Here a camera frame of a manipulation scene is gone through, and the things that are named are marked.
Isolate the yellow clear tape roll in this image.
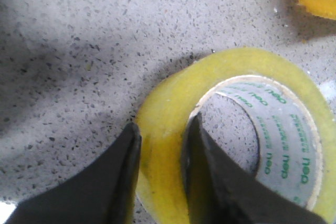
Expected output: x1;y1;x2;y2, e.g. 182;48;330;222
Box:
136;48;335;223

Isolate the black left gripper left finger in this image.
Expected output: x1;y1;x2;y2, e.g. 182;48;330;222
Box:
7;123;141;223

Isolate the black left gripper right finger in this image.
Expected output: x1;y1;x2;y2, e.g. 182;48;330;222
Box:
181;114;326;223

